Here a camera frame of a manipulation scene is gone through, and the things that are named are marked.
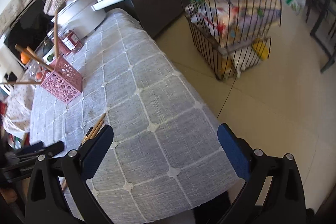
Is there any black wire storage rack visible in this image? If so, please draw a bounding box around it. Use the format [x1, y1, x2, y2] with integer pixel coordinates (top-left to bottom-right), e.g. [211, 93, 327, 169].
[182, 0, 282, 80]

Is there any white electric pot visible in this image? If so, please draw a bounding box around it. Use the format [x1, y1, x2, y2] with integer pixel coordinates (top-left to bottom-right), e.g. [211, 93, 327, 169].
[58, 0, 124, 39]

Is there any pink perforated utensil holder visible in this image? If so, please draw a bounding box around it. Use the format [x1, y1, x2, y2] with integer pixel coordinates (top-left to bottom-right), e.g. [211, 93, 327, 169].
[41, 56, 83, 104]

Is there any wooden utensil in holder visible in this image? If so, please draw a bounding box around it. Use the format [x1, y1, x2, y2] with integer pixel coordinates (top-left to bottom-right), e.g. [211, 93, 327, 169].
[26, 47, 52, 67]
[15, 44, 54, 72]

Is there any grey checked tablecloth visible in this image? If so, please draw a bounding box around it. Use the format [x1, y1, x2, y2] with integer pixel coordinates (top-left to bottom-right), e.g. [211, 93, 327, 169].
[30, 9, 238, 223]

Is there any orange fruit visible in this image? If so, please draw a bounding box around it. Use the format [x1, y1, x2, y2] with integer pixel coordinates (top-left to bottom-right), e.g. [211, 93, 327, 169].
[20, 52, 30, 65]

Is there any red labelled jar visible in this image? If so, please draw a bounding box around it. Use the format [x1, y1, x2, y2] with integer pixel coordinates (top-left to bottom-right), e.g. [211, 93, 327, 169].
[59, 28, 83, 53]

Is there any black table frame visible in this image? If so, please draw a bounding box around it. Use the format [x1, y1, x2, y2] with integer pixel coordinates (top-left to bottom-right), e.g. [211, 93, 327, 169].
[304, 0, 336, 74]

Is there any tall wooden utensil handle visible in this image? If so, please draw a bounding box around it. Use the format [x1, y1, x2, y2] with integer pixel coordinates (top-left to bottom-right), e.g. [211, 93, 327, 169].
[54, 9, 59, 61]

